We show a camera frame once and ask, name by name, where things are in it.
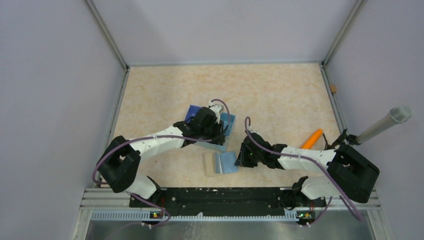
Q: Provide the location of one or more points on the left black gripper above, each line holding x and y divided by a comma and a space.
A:
218, 136

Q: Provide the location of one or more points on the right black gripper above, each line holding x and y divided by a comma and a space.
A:
242, 160

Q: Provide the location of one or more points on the blue three-compartment box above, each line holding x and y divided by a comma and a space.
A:
226, 123

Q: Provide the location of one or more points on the beige card holder wallet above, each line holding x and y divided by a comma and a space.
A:
219, 163

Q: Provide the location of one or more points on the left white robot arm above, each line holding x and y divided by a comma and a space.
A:
120, 163

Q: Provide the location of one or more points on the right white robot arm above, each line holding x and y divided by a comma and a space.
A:
345, 171

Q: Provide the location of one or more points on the orange cylindrical object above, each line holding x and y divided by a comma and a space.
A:
312, 140

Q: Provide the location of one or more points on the small tan block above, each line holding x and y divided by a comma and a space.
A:
332, 88

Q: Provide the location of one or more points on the silver microphone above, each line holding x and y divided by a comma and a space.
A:
395, 116

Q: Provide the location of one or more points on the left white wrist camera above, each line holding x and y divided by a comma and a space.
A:
217, 109

